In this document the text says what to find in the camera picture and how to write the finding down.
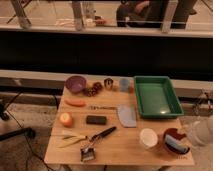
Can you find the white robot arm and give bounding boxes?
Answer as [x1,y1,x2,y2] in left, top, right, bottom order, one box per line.
[187,115,213,146]

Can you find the purple bowl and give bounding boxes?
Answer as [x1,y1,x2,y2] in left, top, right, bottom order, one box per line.
[65,75,86,93]

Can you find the red bowl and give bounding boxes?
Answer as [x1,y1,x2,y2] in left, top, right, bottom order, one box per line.
[163,128,190,155]

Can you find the dark red grapes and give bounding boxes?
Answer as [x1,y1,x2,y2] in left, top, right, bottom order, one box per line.
[83,82,103,97]

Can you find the blue grey cup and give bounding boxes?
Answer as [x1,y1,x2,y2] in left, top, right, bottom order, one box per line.
[119,78,130,92]

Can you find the metal fork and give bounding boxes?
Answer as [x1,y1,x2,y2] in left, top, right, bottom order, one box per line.
[89,106,116,110]

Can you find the orange carrot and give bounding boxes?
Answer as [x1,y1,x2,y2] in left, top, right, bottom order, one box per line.
[64,99,86,107]

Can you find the black rectangular block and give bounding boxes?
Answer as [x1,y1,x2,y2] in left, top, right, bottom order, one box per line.
[86,115,107,125]

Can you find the red yellow apple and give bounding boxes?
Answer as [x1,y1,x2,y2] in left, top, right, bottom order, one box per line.
[59,113,73,127]

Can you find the green plastic tray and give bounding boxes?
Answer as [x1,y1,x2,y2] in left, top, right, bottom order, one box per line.
[134,76,184,119]

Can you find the white cup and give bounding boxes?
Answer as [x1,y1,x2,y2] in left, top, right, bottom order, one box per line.
[139,128,158,149]

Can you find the seated person in background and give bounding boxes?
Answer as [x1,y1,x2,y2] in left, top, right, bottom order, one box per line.
[116,0,166,28]

